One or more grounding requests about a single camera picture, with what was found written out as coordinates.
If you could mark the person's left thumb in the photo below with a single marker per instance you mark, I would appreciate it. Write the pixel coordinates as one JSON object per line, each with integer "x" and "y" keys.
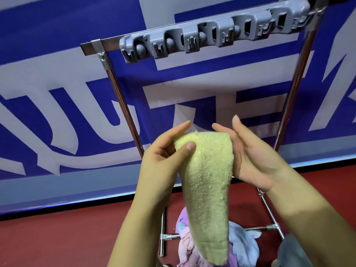
{"x": 185, "y": 152}

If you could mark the grey plastic hook rail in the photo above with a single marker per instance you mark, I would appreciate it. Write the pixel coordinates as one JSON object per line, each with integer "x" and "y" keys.
{"x": 222, "y": 27}

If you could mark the person's left forearm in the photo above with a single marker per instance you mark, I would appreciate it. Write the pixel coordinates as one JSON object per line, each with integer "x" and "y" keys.
{"x": 141, "y": 230}

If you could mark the person's left hand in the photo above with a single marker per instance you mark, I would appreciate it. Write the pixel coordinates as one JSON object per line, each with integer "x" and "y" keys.
{"x": 157, "y": 166}

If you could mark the metal drying rack frame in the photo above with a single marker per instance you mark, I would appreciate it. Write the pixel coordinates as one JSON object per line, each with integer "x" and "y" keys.
{"x": 125, "y": 108}

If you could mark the light blue cloth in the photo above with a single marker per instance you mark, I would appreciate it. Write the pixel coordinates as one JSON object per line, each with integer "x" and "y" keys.
{"x": 243, "y": 244}

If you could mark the person's right thumb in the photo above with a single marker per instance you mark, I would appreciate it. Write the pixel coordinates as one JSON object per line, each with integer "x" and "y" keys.
{"x": 242, "y": 132}

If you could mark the person's right forearm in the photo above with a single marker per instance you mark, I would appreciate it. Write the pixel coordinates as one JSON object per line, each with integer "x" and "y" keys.
{"x": 311, "y": 219}

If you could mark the grey cloth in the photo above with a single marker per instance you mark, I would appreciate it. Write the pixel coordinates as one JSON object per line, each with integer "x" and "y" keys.
{"x": 286, "y": 253}

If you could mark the blue and white banner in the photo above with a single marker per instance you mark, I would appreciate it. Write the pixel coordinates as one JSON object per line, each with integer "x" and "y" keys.
{"x": 55, "y": 108}

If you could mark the person's right hand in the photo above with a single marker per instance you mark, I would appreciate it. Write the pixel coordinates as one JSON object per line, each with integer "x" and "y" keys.
{"x": 256, "y": 164}

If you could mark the yellow terry towel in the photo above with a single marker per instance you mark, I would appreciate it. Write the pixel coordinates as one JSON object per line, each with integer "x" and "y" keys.
{"x": 207, "y": 186}

